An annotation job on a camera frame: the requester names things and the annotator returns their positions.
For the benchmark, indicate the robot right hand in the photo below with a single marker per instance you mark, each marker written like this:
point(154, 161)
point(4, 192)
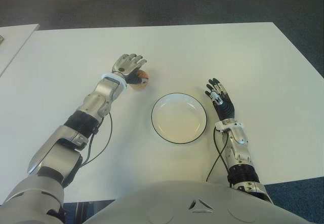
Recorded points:
point(226, 110)

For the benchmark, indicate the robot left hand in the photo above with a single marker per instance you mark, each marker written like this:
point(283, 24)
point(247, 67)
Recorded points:
point(126, 63)

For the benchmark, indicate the red yellow apple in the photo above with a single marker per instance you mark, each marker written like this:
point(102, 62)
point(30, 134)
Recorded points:
point(143, 76)

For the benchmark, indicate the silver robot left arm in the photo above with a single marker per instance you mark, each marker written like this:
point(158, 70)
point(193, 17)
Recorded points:
point(63, 148)

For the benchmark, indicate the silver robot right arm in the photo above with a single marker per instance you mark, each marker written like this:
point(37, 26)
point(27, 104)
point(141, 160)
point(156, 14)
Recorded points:
point(240, 148)

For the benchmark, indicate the white plate with black rim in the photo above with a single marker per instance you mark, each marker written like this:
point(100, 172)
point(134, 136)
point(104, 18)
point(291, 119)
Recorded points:
point(178, 118)

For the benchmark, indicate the grey robot torso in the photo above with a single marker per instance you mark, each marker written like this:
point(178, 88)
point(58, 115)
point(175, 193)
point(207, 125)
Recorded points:
point(189, 206)

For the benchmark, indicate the white side table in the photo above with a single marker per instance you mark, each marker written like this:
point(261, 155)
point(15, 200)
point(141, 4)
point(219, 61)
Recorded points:
point(15, 44)

